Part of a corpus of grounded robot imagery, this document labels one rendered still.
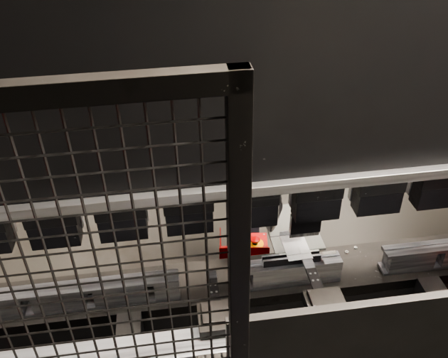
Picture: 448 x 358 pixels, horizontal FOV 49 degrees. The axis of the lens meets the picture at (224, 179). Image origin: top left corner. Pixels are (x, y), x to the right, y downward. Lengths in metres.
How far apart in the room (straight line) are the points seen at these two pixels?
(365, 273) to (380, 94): 0.86
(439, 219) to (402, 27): 2.65
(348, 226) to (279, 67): 2.45
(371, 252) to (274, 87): 1.03
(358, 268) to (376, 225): 1.62
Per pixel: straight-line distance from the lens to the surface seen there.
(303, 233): 1.63
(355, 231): 3.39
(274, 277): 1.71
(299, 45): 1.05
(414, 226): 3.55
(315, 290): 1.55
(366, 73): 1.13
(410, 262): 1.86
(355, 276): 1.84
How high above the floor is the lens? 2.17
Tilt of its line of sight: 35 degrees down
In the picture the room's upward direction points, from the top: 1 degrees counter-clockwise
